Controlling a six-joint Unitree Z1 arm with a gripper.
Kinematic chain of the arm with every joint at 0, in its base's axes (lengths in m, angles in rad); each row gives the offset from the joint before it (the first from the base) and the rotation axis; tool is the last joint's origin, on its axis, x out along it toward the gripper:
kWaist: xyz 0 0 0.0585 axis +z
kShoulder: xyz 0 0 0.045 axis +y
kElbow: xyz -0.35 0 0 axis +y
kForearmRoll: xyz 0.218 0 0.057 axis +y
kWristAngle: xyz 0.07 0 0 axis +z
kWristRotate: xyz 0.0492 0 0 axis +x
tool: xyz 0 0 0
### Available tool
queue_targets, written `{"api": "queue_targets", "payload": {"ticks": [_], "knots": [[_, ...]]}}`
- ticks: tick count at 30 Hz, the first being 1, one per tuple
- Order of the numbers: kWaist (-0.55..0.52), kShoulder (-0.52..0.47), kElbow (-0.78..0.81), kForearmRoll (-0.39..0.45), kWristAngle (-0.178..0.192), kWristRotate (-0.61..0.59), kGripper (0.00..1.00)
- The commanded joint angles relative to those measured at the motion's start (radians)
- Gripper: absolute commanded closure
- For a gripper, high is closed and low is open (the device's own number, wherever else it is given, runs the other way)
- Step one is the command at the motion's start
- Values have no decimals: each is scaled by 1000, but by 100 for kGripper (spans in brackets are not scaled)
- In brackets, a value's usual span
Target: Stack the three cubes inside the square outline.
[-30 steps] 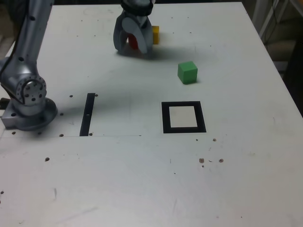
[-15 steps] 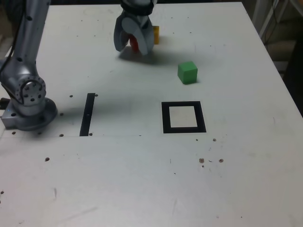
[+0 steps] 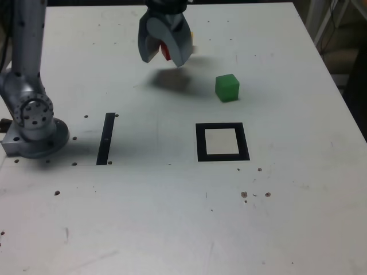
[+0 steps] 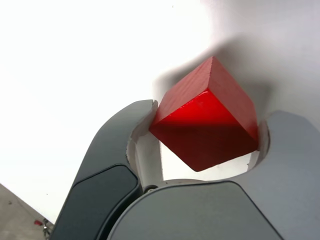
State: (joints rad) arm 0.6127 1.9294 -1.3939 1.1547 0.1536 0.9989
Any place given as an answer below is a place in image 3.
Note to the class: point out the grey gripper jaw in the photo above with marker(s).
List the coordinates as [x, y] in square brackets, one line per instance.
[179, 43]
[143, 43]

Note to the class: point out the yellow cube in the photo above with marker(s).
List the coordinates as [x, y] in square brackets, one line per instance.
[192, 35]

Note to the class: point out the red cube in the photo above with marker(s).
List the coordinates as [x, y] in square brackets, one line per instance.
[164, 53]

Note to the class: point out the green cube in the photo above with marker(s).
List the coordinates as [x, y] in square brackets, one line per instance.
[227, 88]

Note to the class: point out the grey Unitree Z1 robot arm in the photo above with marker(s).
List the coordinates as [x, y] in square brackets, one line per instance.
[28, 57]

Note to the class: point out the black tape square outline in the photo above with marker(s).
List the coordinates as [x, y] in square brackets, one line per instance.
[200, 143]

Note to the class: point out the black tape strip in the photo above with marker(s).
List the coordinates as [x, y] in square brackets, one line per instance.
[105, 137]

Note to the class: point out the white metal frame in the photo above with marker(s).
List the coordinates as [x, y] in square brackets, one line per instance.
[325, 25]

